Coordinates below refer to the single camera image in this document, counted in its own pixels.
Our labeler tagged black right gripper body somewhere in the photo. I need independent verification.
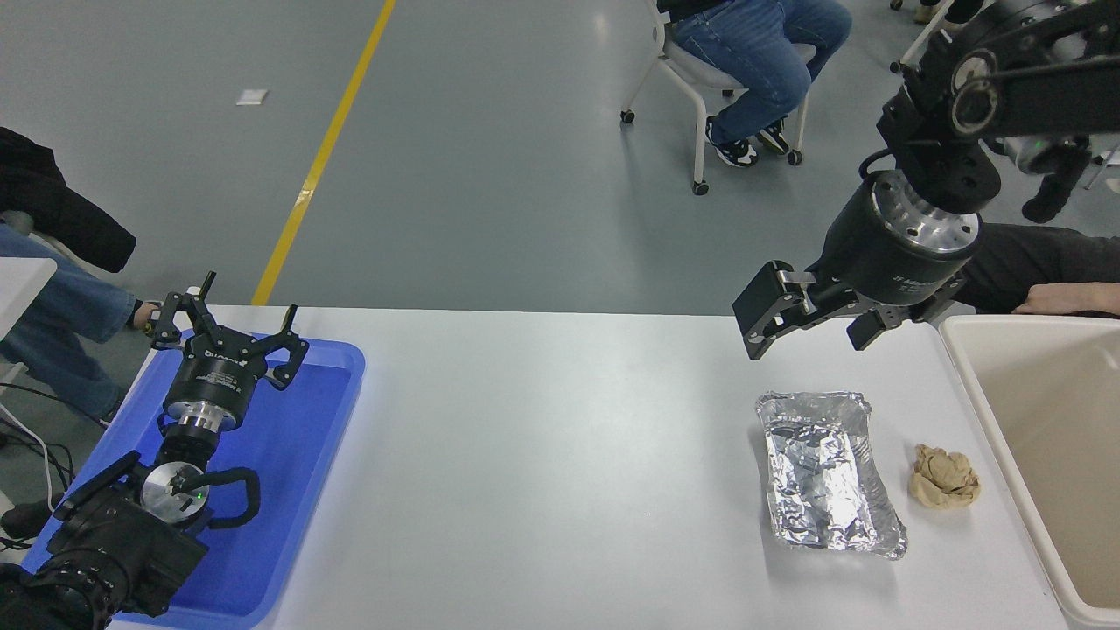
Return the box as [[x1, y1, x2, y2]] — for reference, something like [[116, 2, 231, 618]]
[[807, 179, 981, 308]]

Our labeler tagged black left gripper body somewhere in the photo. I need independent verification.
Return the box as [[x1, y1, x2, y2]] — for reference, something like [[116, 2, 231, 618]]
[[164, 338, 266, 415]]

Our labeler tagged person's hand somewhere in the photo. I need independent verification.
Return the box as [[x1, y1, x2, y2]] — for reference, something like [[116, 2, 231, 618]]
[[1011, 281, 1120, 318]]

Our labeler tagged blue plastic tray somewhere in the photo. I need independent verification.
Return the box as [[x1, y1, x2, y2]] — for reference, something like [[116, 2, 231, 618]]
[[22, 331, 366, 630]]

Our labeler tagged person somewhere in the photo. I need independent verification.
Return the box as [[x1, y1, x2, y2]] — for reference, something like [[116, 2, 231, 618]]
[[656, 0, 853, 169], [914, 0, 986, 25], [0, 127, 165, 430], [955, 222, 1120, 318]]

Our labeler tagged crumpled foil tray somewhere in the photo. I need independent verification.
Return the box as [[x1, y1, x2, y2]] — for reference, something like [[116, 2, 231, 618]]
[[755, 390, 908, 561]]

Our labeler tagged crumpled tan paper ball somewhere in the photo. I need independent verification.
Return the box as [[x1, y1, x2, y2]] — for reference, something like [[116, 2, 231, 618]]
[[908, 444, 982, 510]]

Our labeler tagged white side table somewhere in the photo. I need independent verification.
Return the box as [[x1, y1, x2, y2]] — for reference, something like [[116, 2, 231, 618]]
[[0, 258, 58, 342]]

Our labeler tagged white chair with casters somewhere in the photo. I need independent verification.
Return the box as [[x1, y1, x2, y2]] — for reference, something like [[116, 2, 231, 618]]
[[620, 0, 818, 196]]

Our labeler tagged white rolling chair base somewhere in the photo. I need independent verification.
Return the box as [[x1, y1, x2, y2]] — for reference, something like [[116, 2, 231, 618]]
[[891, 0, 955, 74]]

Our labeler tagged large pale bin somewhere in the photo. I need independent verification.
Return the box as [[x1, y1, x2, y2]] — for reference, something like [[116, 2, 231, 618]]
[[938, 313, 1120, 629]]

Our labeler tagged white cable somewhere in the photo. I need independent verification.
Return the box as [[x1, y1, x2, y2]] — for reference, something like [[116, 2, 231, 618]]
[[0, 404, 55, 517]]

